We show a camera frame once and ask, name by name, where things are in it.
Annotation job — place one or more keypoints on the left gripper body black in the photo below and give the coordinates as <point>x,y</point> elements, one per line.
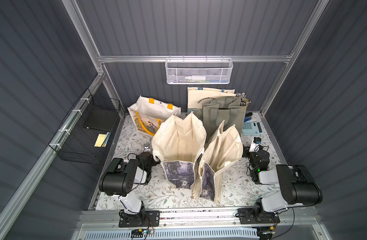
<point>152,157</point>

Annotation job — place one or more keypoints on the cream canvas bag painting print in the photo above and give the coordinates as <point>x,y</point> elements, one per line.
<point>224,149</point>

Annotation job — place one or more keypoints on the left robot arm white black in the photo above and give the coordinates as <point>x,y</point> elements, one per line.
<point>121,178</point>

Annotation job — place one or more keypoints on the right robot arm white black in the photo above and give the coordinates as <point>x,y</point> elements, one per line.
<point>297,188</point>

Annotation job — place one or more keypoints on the open cream canvas bag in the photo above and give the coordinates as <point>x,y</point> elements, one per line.
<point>177,145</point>

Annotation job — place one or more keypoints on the olive green tote bag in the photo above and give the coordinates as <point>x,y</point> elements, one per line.
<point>224,109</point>

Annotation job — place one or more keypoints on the cream tote bag black lettering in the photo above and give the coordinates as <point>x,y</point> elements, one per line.
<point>196,96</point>

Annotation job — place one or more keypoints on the floral table mat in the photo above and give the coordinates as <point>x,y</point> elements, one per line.
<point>237,188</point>

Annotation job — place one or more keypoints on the light blue calculator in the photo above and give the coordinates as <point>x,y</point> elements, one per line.
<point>253,128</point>

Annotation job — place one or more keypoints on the blue stapler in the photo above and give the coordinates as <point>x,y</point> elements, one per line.
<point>248,117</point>

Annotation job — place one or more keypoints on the yellow sticky note pad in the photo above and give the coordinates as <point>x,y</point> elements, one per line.
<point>100,140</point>

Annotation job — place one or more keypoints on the black notebook in basket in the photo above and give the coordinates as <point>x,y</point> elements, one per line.
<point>100,119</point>

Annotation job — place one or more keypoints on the small green circuit board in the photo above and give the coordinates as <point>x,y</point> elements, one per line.
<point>139,234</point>

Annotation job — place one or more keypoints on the white bottle in basket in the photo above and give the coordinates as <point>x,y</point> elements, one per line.
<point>196,78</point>

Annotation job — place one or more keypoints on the white tote bag yellow handles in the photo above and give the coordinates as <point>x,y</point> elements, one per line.
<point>148,114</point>

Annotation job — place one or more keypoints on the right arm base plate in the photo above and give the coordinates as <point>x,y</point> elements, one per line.
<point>254,216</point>

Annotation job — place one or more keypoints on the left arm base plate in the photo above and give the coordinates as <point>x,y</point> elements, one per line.
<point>143,219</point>

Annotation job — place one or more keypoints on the black wire wall basket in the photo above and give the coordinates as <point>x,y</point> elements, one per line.
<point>76,143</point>

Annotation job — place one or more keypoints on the white wire mesh basket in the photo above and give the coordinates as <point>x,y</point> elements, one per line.
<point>217,70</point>

